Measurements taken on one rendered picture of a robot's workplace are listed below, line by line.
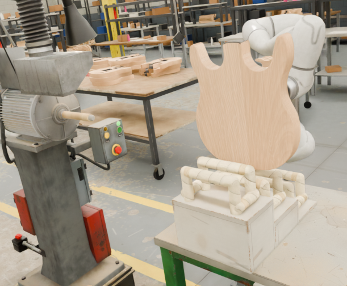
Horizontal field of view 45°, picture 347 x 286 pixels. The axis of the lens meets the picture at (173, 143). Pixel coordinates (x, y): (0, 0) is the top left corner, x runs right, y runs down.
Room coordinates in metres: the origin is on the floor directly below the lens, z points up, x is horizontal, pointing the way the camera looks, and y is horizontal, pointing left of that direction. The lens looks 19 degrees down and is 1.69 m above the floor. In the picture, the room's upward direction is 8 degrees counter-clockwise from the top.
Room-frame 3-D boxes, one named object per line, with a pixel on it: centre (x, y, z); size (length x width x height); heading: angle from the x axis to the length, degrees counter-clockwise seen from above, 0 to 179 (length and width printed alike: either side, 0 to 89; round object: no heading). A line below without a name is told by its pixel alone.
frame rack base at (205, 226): (1.12, -0.12, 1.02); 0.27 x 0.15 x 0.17; 48
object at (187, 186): (1.14, -0.03, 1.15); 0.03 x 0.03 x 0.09
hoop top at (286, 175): (1.37, -0.36, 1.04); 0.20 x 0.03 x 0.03; 47
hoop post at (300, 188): (1.32, -0.42, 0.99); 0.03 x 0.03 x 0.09
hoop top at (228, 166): (1.14, -0.14, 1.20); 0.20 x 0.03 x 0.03; 47
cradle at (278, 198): (1.16, -0.29, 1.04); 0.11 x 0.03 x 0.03; 138
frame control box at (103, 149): (2.11, 0.41, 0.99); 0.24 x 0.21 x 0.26; 48
